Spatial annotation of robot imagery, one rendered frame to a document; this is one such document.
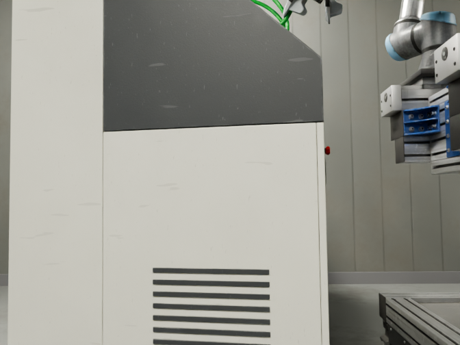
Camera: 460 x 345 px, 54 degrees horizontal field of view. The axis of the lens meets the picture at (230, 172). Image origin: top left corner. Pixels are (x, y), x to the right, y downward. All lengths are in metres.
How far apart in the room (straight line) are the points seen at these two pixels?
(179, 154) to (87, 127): 0.27
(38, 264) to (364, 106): 2.57
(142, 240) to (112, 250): 0.09
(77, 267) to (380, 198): 2.44
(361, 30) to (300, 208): 2.52
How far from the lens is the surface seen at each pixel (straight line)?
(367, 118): 3.35
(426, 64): 1.78
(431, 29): 1.82
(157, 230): 1.18
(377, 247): 3.34
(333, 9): 1.69
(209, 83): 1.17
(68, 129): 1.30
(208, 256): 1.15
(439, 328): 1.48
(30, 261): 1.36
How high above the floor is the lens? 0.61
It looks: 3 degrees up
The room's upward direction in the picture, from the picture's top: 1 degrees counter-clockwise
